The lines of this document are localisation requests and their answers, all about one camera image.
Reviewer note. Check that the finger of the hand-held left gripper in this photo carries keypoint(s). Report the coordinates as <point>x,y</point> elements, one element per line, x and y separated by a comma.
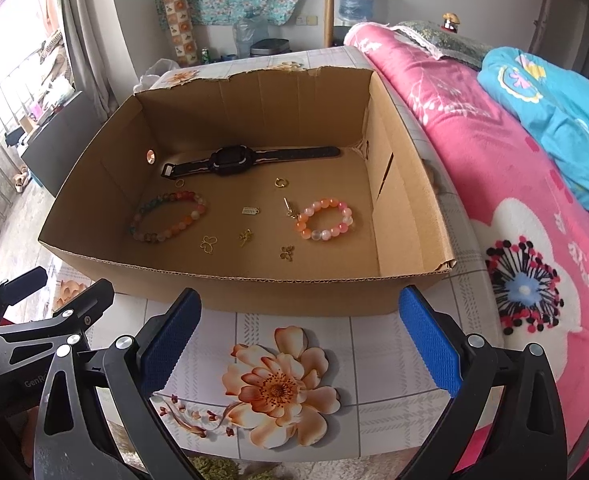
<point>19,282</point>
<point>89,300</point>

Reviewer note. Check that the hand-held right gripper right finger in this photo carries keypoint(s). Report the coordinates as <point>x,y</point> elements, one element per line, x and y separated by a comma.
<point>429,340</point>

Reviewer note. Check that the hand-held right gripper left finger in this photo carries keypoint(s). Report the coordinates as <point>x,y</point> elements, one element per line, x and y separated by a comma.
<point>172,340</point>

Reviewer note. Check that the cardboard box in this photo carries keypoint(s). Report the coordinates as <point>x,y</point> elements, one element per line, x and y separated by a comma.
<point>274,290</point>

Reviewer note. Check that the floral tablecloth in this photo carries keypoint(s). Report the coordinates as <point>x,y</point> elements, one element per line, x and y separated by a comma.
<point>364,355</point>

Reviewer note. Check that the gold butterfly outline charm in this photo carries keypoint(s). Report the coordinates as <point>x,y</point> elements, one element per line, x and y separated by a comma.
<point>203,245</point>

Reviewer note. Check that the gold dragonfly charm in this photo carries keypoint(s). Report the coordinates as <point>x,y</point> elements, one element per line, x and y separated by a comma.
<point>246,236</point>

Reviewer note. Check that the green fuzzy cloth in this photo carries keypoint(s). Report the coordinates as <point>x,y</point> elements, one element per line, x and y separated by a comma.
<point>214,467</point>

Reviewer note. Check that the black board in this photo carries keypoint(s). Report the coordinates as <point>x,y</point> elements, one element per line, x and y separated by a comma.
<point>54,145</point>

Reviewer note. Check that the gold flower charm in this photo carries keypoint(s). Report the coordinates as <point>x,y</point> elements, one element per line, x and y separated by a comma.
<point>287,253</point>

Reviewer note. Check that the gold rectangular charm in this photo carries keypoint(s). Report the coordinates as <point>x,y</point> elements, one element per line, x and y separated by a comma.
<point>249,211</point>

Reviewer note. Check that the gold key charm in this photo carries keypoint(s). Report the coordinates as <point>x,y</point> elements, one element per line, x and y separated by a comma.
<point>287,205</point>

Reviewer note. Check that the gold ear cuff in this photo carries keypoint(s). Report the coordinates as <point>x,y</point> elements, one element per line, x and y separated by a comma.
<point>276,182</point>

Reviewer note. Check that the black smartwatch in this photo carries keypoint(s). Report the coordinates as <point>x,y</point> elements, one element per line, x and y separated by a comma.
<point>229,160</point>

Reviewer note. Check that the white plastic bag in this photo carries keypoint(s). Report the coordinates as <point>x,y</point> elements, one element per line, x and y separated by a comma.
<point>154,72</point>

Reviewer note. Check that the grey curtain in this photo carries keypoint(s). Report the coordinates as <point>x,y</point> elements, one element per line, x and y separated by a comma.
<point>84,35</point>

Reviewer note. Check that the blue quilt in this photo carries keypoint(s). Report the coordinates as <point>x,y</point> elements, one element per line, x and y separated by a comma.
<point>549,110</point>

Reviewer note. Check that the green can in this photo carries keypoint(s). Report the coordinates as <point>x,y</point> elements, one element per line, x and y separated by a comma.
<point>205,56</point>

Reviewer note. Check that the rolled floral mat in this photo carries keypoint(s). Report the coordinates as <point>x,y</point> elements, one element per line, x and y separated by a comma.
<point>179,25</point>

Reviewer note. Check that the green patterned pillow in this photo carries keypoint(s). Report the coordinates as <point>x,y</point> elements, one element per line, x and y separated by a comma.
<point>439,37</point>

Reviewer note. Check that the grey rice cooker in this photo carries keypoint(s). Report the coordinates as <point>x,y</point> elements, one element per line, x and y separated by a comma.
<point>269,47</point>

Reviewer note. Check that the clear empty water jug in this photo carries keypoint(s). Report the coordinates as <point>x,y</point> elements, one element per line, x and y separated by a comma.
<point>249,35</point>

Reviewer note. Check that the red toy figurine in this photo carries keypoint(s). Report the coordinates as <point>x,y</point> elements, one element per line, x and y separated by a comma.
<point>450,20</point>

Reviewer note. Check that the wooden chair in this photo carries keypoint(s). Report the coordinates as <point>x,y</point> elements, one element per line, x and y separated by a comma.
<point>328,10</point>

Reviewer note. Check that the wall socket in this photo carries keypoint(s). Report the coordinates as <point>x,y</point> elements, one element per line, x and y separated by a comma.
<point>307,20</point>

